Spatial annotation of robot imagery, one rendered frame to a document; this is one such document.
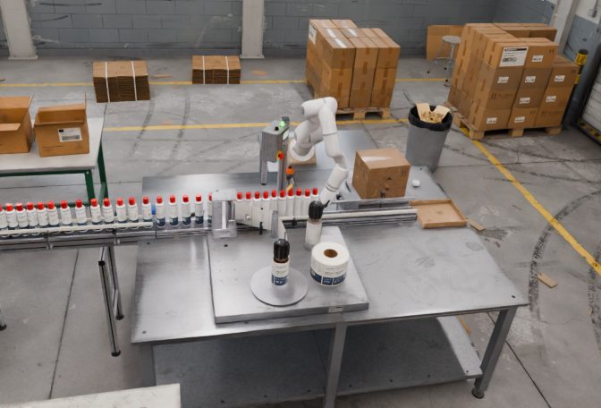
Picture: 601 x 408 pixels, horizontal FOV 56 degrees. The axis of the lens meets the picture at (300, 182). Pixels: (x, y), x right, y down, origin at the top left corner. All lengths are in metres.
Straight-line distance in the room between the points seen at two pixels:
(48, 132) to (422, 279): 2.79
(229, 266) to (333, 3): 6.19
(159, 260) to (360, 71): 4.10
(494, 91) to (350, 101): 1.64
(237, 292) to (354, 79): 4.19
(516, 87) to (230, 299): 4.73
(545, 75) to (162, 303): 5.22
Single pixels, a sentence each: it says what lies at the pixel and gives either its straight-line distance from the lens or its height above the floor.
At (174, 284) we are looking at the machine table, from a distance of 3.13.
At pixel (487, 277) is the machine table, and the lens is 3.45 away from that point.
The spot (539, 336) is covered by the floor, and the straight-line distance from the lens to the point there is 4.48.
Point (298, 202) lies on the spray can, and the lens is 3.43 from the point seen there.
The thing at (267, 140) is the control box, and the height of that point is 1.43.
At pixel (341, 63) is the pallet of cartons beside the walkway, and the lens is 6.59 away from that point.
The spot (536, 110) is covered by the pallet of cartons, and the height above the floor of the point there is 0.36.
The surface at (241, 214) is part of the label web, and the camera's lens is 3.35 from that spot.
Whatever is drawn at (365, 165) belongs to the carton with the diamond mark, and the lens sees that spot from 3.70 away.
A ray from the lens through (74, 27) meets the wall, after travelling 8.66.
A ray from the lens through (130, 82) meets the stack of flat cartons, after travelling 7.13.
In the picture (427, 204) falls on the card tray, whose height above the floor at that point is 0.83.
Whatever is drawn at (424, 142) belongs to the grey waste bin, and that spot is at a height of 0.38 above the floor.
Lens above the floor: 2.93
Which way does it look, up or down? 32 degrees down
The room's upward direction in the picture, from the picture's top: 5 degrees clockwise
